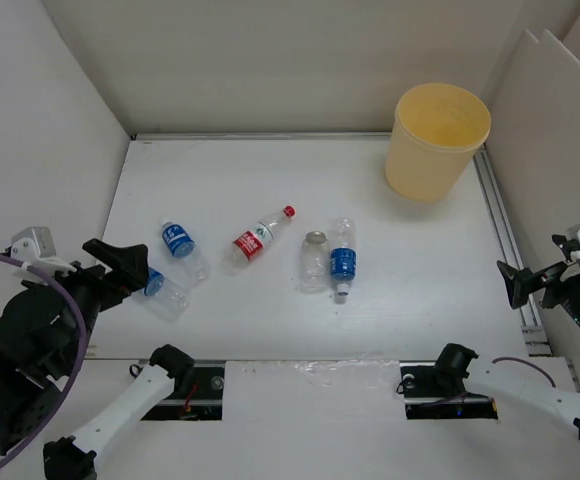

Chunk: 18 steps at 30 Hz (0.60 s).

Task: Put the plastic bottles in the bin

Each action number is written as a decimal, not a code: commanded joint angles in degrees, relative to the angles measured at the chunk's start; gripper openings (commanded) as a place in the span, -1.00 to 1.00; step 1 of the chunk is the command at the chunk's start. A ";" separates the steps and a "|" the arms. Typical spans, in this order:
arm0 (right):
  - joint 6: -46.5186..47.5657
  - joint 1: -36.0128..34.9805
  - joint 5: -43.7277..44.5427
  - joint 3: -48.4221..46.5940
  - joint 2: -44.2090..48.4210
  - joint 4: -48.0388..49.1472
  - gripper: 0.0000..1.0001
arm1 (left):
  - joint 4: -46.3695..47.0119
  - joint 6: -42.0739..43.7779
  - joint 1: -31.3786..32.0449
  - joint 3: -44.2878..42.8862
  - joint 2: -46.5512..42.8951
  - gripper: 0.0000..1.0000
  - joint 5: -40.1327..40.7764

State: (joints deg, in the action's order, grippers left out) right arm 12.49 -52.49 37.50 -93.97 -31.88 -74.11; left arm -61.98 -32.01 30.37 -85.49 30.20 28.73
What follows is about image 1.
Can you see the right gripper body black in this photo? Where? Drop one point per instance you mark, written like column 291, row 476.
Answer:
column 574, row 292

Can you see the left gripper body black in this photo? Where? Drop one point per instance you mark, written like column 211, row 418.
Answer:
column 93, row 289

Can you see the blue label bottle white cap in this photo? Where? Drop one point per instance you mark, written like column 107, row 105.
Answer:
column 343, row 257

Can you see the clear jar with metal lid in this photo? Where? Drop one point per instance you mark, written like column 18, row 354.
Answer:
column 314, row 262

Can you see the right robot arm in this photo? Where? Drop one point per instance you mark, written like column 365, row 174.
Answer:
column 464, row 371

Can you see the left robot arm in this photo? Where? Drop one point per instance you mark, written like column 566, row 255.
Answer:
column 44, row 336

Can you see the yellow plastic bin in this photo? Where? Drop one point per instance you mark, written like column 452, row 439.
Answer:
column 437, row 130

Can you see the blue label bottle lower left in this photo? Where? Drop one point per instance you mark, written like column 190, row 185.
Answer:
column 165, row 297

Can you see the blue label bottle upper left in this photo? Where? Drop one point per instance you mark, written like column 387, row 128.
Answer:
column 185, row 251

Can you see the red label plastic bottle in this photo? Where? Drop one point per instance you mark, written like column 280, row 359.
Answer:
column 256, row 239

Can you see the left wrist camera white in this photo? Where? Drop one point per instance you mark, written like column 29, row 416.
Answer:
column 35, row 246

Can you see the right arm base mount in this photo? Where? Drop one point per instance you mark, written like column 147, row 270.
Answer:
column 427, row 396

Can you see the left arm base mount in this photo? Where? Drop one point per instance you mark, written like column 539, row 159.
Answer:
column 202, row 401

